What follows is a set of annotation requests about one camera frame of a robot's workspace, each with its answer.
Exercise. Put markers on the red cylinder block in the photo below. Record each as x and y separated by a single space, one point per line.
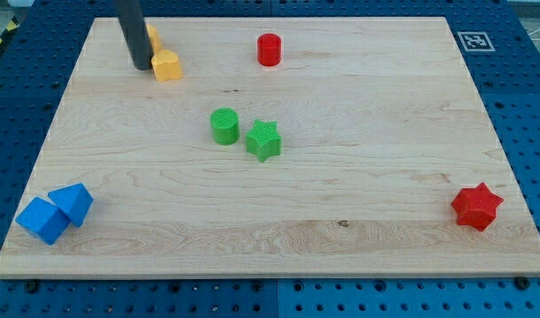
269 47

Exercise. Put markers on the yellow heart block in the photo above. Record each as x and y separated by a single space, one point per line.
166 65

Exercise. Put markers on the wooden board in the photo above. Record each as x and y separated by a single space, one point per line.
381 127

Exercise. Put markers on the green star block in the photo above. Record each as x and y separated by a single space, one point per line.
263 140

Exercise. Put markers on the red star block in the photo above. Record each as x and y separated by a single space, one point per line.
476 206

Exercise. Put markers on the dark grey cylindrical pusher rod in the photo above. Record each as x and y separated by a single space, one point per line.
132 23

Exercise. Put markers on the yellow hexagon block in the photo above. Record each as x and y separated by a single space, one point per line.
154 38

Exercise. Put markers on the green cylinder block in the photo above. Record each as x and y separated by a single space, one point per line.
225 127

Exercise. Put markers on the blue cube block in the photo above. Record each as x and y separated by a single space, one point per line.
44 220

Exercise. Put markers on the white fiducial marker tag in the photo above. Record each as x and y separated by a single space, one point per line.
475 41

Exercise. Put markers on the blue triangle block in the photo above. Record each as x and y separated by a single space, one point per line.
74 200

